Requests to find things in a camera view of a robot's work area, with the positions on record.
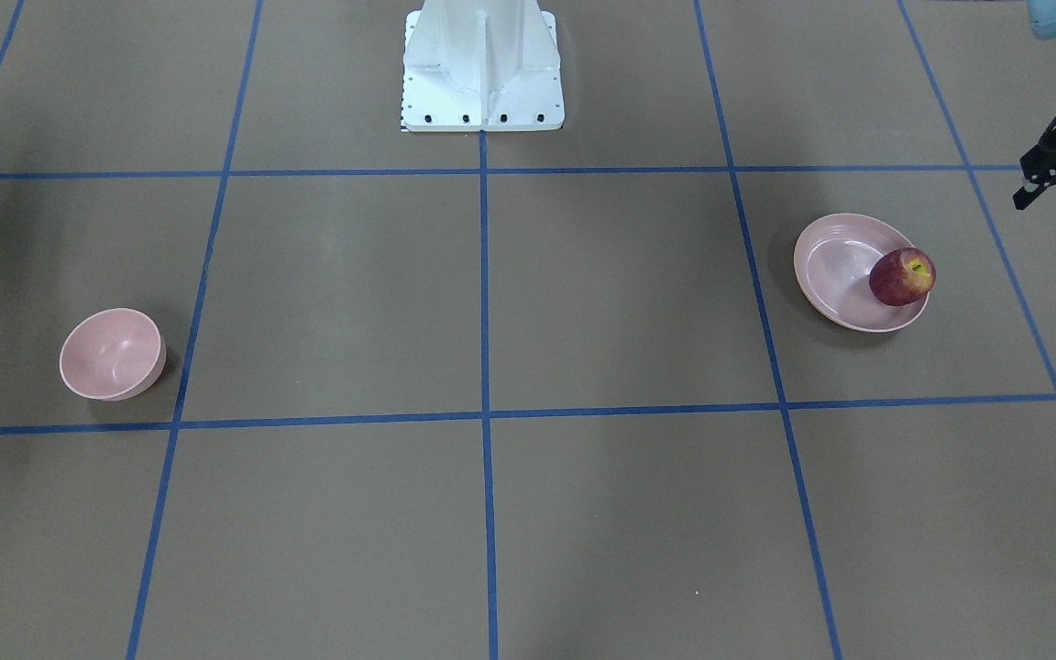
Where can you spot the red apple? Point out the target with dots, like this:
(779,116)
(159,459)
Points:
(902,277)

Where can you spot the pink bowl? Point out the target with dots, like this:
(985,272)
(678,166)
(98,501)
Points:
(113,355)

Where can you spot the pink plate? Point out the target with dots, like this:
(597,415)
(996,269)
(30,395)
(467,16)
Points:
(834,259)

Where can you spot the white camera stand pillar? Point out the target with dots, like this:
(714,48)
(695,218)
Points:
(472,66)

